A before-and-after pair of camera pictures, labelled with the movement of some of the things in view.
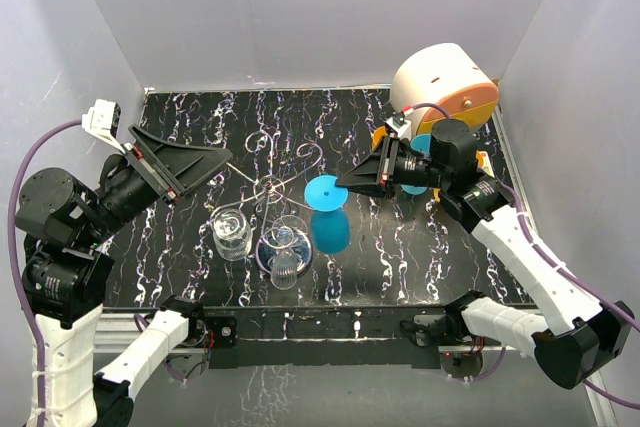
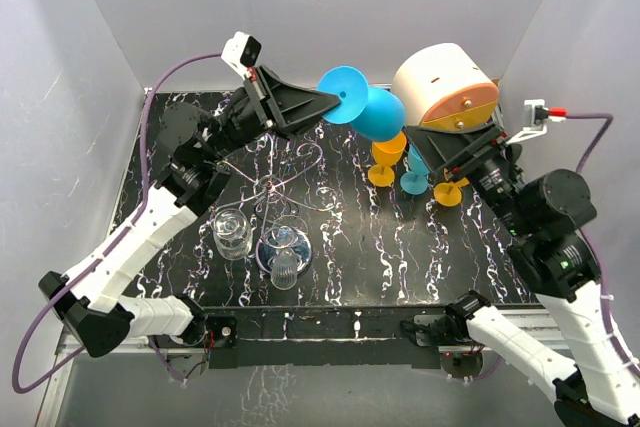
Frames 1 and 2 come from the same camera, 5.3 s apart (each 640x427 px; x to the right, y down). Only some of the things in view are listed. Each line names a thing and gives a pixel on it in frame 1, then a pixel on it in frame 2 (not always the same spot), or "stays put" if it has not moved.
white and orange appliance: x=443 y=83 stays put
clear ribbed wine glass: x=288 y=231 stays put
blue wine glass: x=330 y=227 → x=374 y=113
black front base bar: x=319 y=337 stays put
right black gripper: x=375 y=175 → x=434 y=144
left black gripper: x=179 y=167 → x=291 y=106
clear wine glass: x=232 y=233 stays put
